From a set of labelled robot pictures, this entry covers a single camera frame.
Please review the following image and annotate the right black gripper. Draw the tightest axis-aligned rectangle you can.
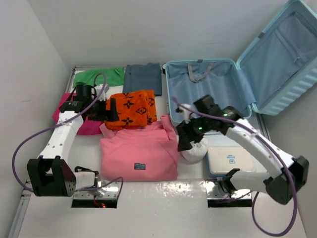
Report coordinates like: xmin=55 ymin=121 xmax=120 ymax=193
xmin=175 ymin=115 xmax=211 ymax=151

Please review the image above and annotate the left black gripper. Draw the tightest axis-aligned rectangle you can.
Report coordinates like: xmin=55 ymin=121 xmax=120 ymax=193
xmin=86 ymin=97 xmax=118 ymax=121

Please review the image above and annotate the white drawstring pouch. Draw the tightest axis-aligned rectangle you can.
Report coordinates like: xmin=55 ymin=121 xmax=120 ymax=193
xmin=181 ymin=138 xmax=209 ymax=164

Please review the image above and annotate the magenta garment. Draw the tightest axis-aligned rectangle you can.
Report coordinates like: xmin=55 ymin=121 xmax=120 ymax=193
xmin=53 ymin=93 xmax=102 ymax=136

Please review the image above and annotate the orange black patterned towel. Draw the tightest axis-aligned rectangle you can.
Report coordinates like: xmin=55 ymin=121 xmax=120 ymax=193
xmin=105 ymin=90 xmax=158 ymax=130

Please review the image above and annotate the pink hoodie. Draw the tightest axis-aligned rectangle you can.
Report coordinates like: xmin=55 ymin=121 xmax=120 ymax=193
xmin=100 ymin=115 xmax=179 ymax=182

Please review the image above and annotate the white blue case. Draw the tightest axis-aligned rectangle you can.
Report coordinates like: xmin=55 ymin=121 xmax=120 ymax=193
xmin=206 ymin=146 xmax=256 ymax=178

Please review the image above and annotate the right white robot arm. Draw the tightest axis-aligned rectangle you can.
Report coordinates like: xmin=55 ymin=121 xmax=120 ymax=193
xmin=173 ymin=95 xmax=309 ymax=205

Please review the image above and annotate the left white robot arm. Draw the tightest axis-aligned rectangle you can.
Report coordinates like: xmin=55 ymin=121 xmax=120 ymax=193
xmin=27 ymin=83 xmax=118 ymax=197

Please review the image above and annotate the green folded cloth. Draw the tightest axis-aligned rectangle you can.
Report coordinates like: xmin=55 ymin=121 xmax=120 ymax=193
xmin=73 ymin=67 xmax=125 ymax=87

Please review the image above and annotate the grey blue folded garment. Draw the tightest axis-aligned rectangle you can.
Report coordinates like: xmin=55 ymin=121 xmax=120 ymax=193
xmin=122 ymin=62 xmax=162 ymax=96

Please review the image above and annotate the light blue hard suitcase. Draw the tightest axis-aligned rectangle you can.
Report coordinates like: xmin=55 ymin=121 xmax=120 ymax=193
xmin=165 ymin=0 xmax=317 ymax=125

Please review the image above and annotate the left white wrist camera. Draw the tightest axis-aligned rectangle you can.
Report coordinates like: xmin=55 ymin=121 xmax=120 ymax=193
xmin=95 ymin=85 xmax=109 ymax=101

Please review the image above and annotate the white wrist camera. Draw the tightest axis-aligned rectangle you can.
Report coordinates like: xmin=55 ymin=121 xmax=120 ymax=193
xmin=175 ymin=104 xmax=196 ymax=124
xmin=95 ymin=85 xmax=109 ymax=101

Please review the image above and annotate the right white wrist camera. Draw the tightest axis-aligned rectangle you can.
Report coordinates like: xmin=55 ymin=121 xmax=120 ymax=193
xmin=175 ymin=104 xmax=196 ymax=124

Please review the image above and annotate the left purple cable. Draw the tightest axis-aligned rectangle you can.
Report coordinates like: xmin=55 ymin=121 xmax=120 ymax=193
xmin=12 ymin=72 xmax=124 ymax=194

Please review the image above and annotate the purple cable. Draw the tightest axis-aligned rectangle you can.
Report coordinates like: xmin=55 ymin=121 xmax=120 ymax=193
xmin=12 ymin=72 xmax=124 ymax=194
xmin=171 ymin=96 xmax=298 ymax=237

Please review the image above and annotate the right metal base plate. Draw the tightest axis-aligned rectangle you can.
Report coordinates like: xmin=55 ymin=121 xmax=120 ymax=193
xmin=205 ymin=180 xmax=252 ymax=202

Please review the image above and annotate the metal base plate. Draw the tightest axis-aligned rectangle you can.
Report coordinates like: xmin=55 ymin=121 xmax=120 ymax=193
xmin=205 ymin=180 xmax=252 ymax=202
xmin=73 ymin=180 xmax=122 ymax=200

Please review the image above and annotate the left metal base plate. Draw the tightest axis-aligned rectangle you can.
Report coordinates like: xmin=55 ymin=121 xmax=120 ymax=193
xmin=73 ymin=180 xmax=122 ymax=200

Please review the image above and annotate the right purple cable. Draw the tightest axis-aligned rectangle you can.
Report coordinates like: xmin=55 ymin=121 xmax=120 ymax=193
xmin=171 ymin=96 xmax=298 ymax=237

